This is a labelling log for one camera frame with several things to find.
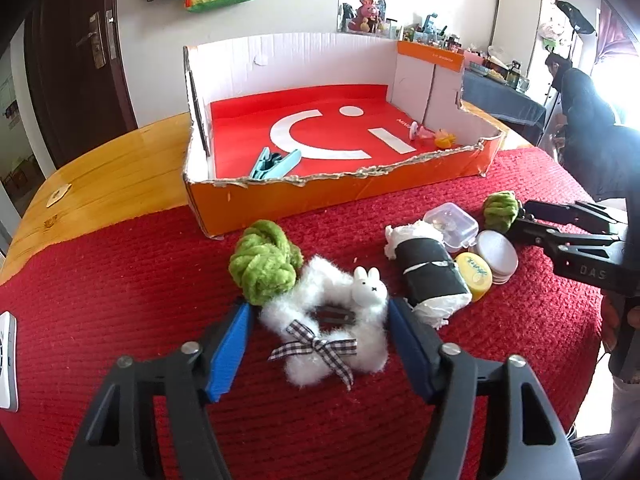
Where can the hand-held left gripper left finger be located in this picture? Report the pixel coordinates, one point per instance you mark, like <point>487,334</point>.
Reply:
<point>230,355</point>

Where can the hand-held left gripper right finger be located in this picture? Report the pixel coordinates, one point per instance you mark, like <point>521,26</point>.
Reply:
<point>407,345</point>

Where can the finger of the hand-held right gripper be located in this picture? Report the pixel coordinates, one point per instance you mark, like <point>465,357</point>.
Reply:
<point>575,214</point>
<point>550,239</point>

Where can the white fluffy bunny scrunchie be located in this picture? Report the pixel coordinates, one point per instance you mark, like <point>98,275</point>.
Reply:
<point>370,350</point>

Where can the clear-rimmed white round case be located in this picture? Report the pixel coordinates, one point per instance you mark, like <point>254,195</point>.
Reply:
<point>495,252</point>

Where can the green yarn knot ball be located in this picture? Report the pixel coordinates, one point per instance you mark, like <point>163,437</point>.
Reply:
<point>262,260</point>
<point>500,210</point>

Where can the black and white sushi plush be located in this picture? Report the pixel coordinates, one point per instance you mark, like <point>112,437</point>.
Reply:
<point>430,270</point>

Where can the orange and white cardboard box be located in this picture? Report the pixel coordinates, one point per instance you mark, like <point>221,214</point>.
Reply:
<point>240,85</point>

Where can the yellow round tin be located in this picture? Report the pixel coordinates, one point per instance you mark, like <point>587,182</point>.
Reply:
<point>475,275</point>

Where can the clear small plastic box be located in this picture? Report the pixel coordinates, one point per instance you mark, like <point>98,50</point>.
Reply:
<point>450,225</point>

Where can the red knitted table mat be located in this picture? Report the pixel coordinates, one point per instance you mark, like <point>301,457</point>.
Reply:
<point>150,270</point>

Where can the blue cloth covered table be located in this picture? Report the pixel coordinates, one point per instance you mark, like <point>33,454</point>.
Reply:
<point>505,105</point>

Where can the orange small toy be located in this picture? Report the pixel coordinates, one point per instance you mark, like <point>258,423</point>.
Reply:
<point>442,140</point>

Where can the pink small toy white cap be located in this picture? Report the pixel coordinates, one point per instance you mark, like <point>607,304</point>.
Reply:
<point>417,131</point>

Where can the light blue hair clip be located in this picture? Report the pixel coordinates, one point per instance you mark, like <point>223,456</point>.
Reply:
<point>272,165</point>

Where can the white cabinet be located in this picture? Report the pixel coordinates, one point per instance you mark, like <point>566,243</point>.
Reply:
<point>515,20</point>

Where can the white flat device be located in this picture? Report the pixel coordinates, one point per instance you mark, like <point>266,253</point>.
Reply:
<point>7,360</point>

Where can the white sticker tag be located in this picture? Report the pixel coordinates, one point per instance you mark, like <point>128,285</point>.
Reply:
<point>60,194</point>

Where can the pink plush toy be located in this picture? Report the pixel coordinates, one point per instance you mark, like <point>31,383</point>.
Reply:
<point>367,15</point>

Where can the dark wooden door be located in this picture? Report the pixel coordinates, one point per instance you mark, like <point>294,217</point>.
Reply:
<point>70,100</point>

